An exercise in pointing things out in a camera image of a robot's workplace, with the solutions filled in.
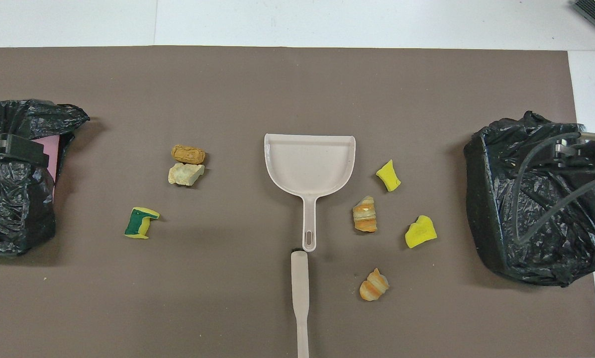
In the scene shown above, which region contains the large yellow sponge piece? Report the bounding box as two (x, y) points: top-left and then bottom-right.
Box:
(404, 215), (438, 249)

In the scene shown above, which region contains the beige plastic dustpan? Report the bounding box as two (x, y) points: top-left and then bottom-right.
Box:
(264, 133), (356, 253)

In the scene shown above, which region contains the brown table mat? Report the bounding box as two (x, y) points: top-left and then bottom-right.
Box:
(0, 46), (595, 358)

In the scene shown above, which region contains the small yellow sponge wedge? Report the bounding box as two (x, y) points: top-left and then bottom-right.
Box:
(376, 159), (402, 192)

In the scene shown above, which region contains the black bag lined bin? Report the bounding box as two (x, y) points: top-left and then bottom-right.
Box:
(464, 110), (595, 287)

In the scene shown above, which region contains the green and yellow sponge piece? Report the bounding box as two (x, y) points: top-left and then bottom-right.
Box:
(124, 206), (161, 240)

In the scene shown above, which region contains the pink bin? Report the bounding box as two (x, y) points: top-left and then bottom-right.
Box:
(32, 137), (60, 183)

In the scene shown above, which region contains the orange striped croissant toy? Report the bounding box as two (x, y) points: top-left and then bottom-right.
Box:
(359, 268), (390, 302)
(352, 195), (379, 233)

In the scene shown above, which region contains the brown sponge chunk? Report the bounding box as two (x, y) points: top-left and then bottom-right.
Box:
(171, 144), (206, 165)

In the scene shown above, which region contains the black bag over pink bin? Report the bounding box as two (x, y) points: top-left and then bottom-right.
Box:
(0, 98), (91, 257)

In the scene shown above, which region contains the cream sponge chunk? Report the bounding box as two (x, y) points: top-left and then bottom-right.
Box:
(168, 163), (205, 187)

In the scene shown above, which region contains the beige hand brush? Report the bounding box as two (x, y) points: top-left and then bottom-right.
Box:
(290, 247), (311, 358)

